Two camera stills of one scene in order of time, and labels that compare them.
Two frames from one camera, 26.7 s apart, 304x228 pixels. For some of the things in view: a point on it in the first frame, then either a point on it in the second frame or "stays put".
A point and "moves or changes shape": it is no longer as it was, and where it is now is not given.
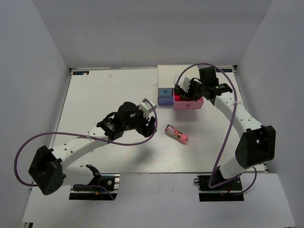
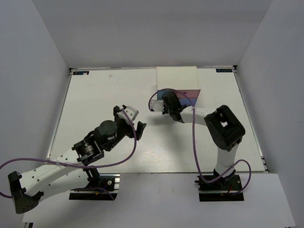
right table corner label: [224, 70] stays put
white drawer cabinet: [168, 75] stays put
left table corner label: [82, 72] stays put
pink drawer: [181, 104] moves or changes shape
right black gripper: [189, 95] → [165, 109]
